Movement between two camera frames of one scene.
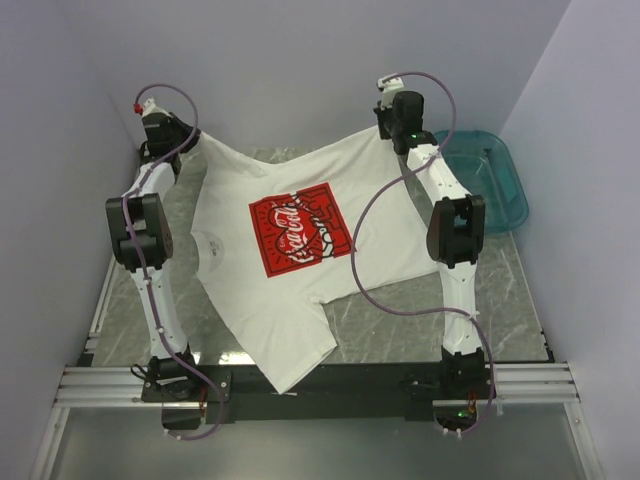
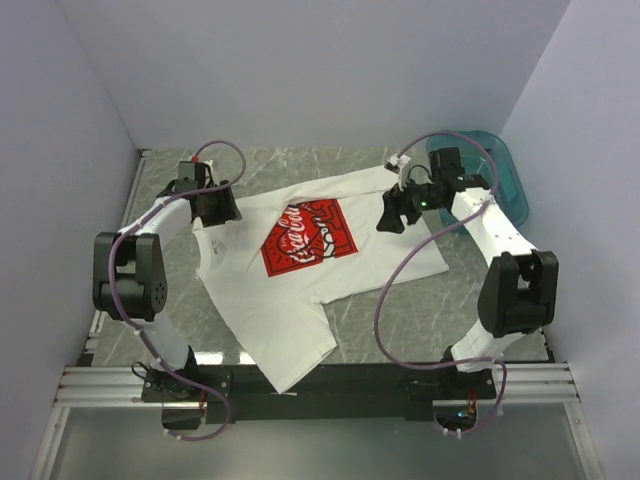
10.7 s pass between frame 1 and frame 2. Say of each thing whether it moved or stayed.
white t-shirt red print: moved
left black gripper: moved
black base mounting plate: stayed
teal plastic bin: stayed
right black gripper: moved
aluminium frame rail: stayed
